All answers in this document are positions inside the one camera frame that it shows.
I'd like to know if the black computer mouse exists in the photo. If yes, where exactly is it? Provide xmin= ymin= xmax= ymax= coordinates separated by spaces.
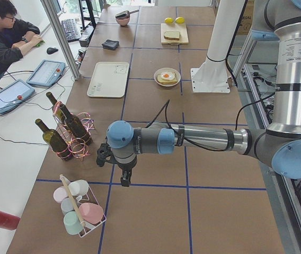
xmin=46 ymin=47 xmax=58 ymax=55

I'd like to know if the green wine bottle middle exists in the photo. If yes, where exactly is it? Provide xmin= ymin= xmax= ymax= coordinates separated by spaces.
xmin=59 ymin=103 xmax=93 ymax=145

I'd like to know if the green wine bottle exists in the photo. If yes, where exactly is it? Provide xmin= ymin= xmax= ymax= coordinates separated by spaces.
xmin=35 ymin=119 xmax=73 ymax=161
xmin=46 ymin=92 xmax=65 ymax=124
xmin=59 ymin=103 xmax=93 ymax=145

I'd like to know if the cream bear tray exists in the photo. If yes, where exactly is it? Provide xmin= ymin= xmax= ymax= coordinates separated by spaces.
xmin=87 ymin=62 xmax=129 ymax=98

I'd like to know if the white wire cup rack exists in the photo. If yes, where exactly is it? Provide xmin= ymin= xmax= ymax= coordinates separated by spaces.
xmin=54 ymin=175 xmax=107 ymax=238

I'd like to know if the far teach pendant tablet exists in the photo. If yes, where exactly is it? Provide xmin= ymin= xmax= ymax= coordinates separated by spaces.
xmin=26 ymin=59 xmax=66 ymax=87

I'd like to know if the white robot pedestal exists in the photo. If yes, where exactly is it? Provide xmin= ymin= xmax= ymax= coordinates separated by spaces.
xmin=190 ymin=0 xmax=247 ymax=94

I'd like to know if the cardboard box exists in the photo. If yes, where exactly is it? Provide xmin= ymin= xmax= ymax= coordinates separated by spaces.
xmin=214 ymin=0 xmax=255 ymax=35

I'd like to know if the bread slice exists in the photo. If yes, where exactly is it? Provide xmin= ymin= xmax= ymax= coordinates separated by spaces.
xmin=157 ymin=71 xmax=178 ymax=85
xmin=163 ymin=31 xmax=180 ymax=41

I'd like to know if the salmon pink cup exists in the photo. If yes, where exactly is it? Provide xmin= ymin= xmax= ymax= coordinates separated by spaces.
xmin=79 ymin=203 xmax=104 ymax=224

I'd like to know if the grey cup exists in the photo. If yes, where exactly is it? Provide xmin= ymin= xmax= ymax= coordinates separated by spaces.
xmin=60 ymin=198 xmax=74 ymax=215

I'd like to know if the white round plate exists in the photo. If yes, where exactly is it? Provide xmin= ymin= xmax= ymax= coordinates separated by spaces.
xmin=154 ymin=68 xmax=181 ymax=87

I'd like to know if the copper wire bottle rack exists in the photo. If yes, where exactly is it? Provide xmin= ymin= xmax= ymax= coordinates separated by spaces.
xmin=52 ymin=101 xmax=93 ymax=160

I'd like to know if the teach pendant tablet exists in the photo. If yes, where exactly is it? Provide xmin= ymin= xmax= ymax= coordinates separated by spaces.
xmin=26 ymin=59 xmax=66 ymax=87
xmin=0 ymin=79 xmax=35 ymax=114

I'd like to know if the white cup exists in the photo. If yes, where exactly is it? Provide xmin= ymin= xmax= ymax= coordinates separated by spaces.
xmin=68 ymin=179 xmax=89 ymax=196

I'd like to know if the right yellow lemon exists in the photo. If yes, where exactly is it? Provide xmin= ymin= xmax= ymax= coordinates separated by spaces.
xmin=175 ymin=16 xmax=185 ymax=24

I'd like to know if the near teach pendant tablet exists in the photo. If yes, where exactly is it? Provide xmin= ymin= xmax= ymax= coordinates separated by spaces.
xmin=0 ymin=79 xmax=35 ymax=114

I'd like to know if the pink bowl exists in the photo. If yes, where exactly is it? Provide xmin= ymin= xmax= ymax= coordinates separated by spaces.
xmin=116 ymin=16 xmax=130 ymax=26

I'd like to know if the green wine bottle far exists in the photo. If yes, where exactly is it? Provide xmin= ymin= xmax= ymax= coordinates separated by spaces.
xmin=46 ymin=92 xmax=65 ymax=124

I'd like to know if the wooden cutting board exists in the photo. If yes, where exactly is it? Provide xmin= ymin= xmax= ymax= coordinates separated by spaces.
xmin=161 ymin=23 xmax=189 ymax=44

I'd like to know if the seated person black jacket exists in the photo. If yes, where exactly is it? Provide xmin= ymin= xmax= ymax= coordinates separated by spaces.
xmin=0 ymin=0 xmax=43 ymax=79

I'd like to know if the black keyboard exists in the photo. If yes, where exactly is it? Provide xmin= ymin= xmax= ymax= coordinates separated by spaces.
xmin=61 ymin=19 xmax=81 ymax=42

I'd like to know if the aluminium frame post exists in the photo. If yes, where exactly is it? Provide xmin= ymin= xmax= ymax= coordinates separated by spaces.
xmin=40 ymin=0 xmax=81 ymax=80

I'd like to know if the mint green cup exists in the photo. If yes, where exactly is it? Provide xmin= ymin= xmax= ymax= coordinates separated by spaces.
xmin=63 ymin=211 xmax=84 ymax=235

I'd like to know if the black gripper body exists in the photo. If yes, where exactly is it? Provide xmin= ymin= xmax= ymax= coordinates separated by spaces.
xmin=118 ymin=160 xmax=136 ymax=180

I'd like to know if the yellow lemon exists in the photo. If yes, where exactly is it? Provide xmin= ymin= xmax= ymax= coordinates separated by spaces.
xmin=164 ymin=17 xmax=174 ymax=24
xmin=175 ymin=16 xmax=185 ymax=24

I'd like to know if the grey folded cloth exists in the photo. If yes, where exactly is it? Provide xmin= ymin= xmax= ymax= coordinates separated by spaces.
xmin=102 ymin=39 xmax=119 ymax=50

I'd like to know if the light pink cup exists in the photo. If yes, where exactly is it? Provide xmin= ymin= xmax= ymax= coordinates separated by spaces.
xmin=53 ymin=186 xmax=68 ymax=204

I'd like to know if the fried egg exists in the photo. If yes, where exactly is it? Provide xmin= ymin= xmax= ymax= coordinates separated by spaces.
xmin=157 ymin=71 xmax=175 ymax=81

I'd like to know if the left yellow lemon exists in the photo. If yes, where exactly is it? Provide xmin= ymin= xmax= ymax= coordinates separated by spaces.
xmin=164 ymin=17 xmax=174 ymax=24

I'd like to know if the green wine bottle near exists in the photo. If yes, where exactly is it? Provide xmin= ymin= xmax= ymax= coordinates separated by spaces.
xmin=35 ymin=119 xmax=73 ymax=161

